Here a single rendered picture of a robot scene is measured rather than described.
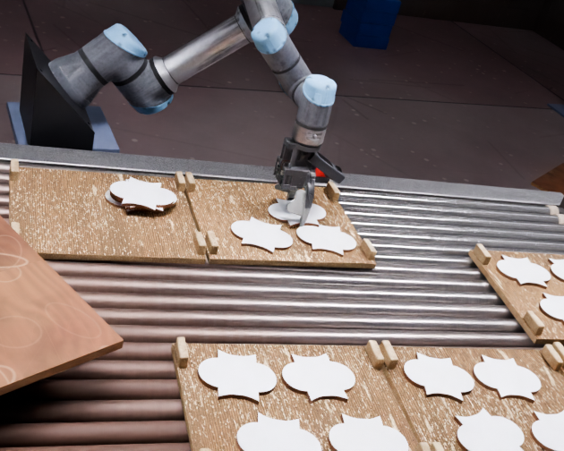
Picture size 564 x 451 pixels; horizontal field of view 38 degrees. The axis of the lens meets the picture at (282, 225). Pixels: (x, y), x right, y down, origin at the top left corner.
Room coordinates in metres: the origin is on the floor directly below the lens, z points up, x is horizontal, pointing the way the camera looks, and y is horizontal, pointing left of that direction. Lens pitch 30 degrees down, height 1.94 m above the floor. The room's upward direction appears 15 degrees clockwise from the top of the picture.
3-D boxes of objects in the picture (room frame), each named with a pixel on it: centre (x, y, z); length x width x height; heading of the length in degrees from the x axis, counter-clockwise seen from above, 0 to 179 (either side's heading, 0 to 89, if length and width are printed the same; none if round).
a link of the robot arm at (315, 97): (1.78, 0.00, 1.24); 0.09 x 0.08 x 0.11; 30
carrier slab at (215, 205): (1.74, 0.02, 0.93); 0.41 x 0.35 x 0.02; 114
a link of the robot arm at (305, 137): (1.77, 0.00, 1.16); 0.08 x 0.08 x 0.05
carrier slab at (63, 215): (1.57, 0.40, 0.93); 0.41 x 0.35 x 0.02; 114
